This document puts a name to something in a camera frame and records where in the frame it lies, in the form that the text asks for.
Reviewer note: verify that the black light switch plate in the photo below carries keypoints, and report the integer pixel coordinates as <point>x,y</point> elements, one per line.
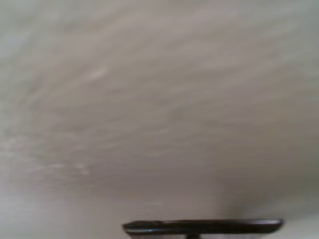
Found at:
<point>203,226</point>

